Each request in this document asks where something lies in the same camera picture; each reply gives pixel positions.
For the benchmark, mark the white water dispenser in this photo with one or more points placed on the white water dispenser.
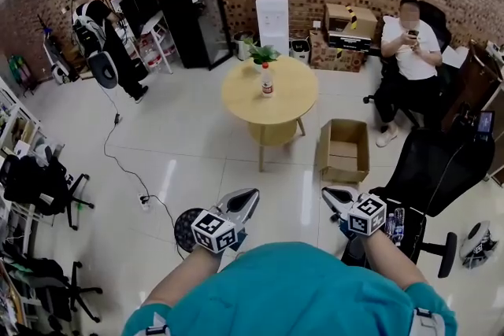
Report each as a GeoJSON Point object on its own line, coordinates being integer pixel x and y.
{"type": "Point", "coordinates": [271, 21]}

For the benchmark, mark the blue label water bottle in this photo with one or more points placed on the blue label water bottle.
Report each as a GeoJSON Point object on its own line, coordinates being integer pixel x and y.
{"type": "Point", "coordinates": [399, 224]}
{"type": "Point", "coordinates": [390, 226]}

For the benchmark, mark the chair-mounted black screen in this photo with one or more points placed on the chair-mounted black screen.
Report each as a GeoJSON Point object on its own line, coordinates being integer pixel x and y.
{"type": "Point", "coordinates": [485, 126]}

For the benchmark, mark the silver trash can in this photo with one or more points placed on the silver trash can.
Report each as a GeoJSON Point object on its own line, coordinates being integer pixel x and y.
{"type": "Point", "coordinates": [243, 47]}

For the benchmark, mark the black flat box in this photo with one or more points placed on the black flat box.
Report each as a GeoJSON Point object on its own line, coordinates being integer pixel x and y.
{"type": "Point", "coordinates": [350, 39]}

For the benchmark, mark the white shelving unit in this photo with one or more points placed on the white shelving unit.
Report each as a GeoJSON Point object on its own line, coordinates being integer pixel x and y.
{"type": "Point", "coordinates": [15, 122]}

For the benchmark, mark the bottle with red cap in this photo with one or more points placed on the bottle with red cap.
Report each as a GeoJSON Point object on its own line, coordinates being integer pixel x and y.
{"type": "Point", "coordinates": [267, 86]}

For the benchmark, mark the taped cardboard box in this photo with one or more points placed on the taped cardboard box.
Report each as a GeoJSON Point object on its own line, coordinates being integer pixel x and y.
{"type": "Point", "coordinates": [338, 15]}

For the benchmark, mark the small black adapter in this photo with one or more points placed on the small black adapter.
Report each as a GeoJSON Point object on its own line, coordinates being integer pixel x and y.
{"type": "Point", "coordinates": [117, 119]}

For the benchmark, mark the white black backpack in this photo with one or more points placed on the white black backpack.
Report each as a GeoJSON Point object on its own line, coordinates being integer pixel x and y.
{"type": "Point", "coordinates": [86, 33]}

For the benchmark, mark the white metal rack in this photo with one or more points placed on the white metal rack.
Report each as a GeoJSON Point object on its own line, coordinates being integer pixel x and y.
{"type": "Point", "coordinates": [157, 47]}

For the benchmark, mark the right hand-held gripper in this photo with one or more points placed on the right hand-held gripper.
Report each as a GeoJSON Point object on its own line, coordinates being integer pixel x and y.
{"type": "Point", "coordinates": [366, 216]}

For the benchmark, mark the white paper sheet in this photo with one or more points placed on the white paper sheet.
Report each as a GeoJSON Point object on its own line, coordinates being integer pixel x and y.
{"type": "Point", "coordinates": [456, 57]}

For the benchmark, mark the person's right forearm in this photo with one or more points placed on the person's right forearm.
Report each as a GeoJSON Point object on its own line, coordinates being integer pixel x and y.
{"type": "Point", "coordinates": [393, 259]}

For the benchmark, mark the white bin black lid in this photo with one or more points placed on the white bin black lid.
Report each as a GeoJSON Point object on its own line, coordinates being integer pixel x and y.
{"type": "Point", "coordinates": [299, 48]}

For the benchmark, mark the brown wooden cabinet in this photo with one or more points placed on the brown wooden cabinet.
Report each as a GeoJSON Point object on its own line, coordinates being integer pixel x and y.
{"type": "Point", "coordinates": [472, 82]}

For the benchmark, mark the white power strip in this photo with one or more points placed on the white power strip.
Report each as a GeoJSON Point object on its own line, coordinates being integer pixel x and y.
{"type": "Point", "coordinates": [144, 200]}

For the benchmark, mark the printed cardboard box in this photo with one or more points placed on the printed cardboard box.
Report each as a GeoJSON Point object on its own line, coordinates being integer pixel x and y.
{"type": "Point", "coordinates": [334, 59]}

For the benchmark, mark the round wooden table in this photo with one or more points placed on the round wooden table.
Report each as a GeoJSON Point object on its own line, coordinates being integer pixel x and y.
{"type": "Point", "coordinates": [291, 98]}

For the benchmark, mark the black mesh office chair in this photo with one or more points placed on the black mesh office chair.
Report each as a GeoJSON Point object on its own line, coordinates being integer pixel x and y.
{"type": "Point", "coordinates": [437, 165]}

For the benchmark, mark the person's teal shirt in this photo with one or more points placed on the person's teal shirt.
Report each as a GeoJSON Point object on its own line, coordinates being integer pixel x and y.
{"type": "Point", "coordinates": [291, 287]}

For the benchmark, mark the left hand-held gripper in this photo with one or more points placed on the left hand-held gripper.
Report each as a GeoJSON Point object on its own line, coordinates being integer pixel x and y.
{"type": "Point", "coordinates": [214, 232]}

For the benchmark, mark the black glass door fridge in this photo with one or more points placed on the black glass door fridge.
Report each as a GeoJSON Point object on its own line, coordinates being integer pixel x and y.
{"type": "Point", "coordinates": [197, 27]}

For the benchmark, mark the brown cardboard box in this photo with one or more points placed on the brown cardboard box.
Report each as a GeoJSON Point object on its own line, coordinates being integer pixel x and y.
{"type": "Point", "coordinates": [342, 161]}

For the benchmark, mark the green potted plant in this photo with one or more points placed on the green potted plant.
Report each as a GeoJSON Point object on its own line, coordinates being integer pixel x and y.
{"type": "Point", "coordinates": [263, 53]}

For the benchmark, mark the black phone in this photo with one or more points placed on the black phone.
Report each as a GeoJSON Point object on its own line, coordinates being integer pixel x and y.
{"type": "Point", "coordinates": [413, 34]}

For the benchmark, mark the black flat screen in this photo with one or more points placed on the black flat screen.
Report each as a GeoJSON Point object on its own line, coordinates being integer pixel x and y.
{"type": "Point", "coordinates": [136, 8]}

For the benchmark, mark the person's left forearm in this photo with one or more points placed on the person's left forearm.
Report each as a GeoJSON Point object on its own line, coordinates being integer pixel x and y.
{"type": "Point", "coordinates": [177, 275]}

